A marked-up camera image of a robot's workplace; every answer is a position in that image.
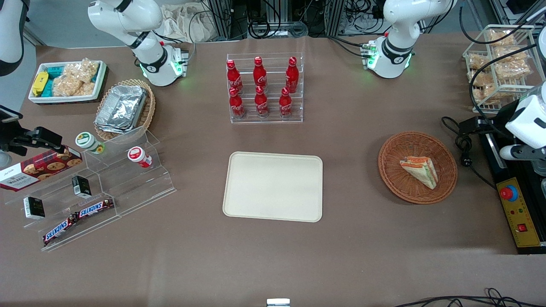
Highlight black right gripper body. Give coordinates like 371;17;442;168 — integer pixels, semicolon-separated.
0;125;40;156

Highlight triangle sandwich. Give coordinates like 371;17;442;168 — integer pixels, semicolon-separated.
399;156;439;190

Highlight oval tan wicker basket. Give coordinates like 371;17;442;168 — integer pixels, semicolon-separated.
94;79;156;142

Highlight round brown wicker basket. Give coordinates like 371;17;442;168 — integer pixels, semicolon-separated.
378;131;458;205

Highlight cream plastic tray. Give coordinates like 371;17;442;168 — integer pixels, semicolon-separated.
222;151;323;223

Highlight red tartan cookie box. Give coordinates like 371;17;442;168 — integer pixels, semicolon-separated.
0;146;83;192

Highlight green lid cup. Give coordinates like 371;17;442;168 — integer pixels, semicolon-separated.
76;132;105;155

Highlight white rectangular bin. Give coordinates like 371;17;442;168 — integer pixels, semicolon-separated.
28;60;107;104

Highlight clear bag rice crackers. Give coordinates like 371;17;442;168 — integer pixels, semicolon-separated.
52;76;95;97
64;58;100;84

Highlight yellow snack pack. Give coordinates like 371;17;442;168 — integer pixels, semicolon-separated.
32;71;49;97

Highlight small black box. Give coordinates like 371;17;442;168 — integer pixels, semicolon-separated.
23;196;46;220
72;175;92;199

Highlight black appliance yellow panel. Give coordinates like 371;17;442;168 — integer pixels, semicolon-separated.
478;124;546;255

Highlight clear bag fried snack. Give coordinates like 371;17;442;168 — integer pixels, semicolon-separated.
494;46;529;63
468;70;495;87
496;61;532;80
488;29;515;47
473;84;500;106
468;53;492;71

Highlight brown Snickers bar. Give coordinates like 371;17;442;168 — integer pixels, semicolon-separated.
43;214;79;246
76;198;115;219

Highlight red lid cup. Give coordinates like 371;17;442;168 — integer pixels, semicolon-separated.
128;146;152;168

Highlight clear acrylic stepped display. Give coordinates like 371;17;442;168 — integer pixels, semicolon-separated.
4;126;177;252

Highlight beige cloth bag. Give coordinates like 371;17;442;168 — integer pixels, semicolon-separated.
160;3;214;43

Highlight red cola bottle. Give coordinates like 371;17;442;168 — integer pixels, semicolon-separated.
253;56;268;90
285;56;299;93
279;87;293;118
229;87;246;119
226;59;244;94
254;86;269;118

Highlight clear acrylic bottle rack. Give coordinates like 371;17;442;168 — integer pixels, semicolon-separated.
226;53;304;125

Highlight black power cable with plug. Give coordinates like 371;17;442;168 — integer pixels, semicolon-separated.
441;116;497;190

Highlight white wire rack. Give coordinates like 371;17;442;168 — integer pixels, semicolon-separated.
463;24;546;114

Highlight thin black cable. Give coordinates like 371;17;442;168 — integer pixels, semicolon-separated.
392;288;546;307

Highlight black arm base cable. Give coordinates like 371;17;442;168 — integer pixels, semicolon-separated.
326;35;372;58

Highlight aluminium profile post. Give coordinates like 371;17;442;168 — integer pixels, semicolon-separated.
208;0;234;40
325;0;345;37

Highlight coiled black cable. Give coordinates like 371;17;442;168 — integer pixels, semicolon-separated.
247;17;279;40

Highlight coiled grey cable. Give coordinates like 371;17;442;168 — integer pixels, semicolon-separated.
277;20;308;38

